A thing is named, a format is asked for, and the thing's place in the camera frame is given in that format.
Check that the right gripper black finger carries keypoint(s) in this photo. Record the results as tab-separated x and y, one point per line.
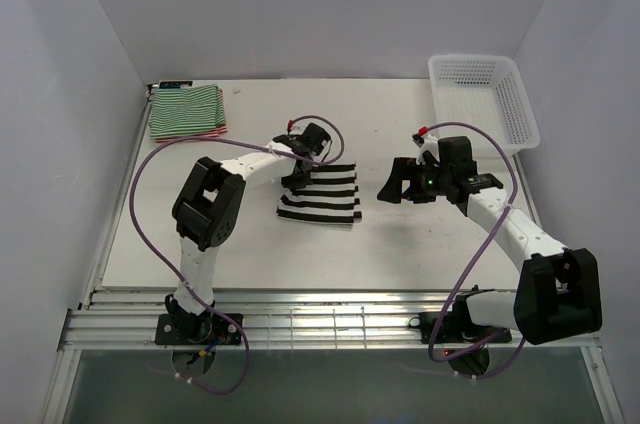
392	191
421	196

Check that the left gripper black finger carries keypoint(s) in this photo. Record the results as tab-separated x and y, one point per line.
290	182
304	170

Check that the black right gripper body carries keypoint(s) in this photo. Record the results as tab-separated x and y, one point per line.
430	179

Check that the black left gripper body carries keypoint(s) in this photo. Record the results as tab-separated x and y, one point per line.
299	177

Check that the black white striped tank top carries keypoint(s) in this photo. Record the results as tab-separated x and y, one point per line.
331	199

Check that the red white striped tank top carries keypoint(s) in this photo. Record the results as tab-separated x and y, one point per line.
200	135

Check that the green white striped tank top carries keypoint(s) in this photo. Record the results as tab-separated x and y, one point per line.
187	111

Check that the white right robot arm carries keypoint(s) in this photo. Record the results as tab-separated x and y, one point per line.
558	292

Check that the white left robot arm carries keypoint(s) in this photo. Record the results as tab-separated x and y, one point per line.
207	208

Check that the white perforated plastic basket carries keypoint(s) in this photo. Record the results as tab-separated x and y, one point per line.
487	92

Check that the blue label sticker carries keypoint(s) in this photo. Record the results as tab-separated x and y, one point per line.
175	84

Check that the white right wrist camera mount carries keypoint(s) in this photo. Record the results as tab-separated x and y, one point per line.
428	147

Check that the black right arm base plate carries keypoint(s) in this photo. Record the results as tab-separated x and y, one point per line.
454	331

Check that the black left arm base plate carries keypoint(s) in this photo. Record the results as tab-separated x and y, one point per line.
177	327

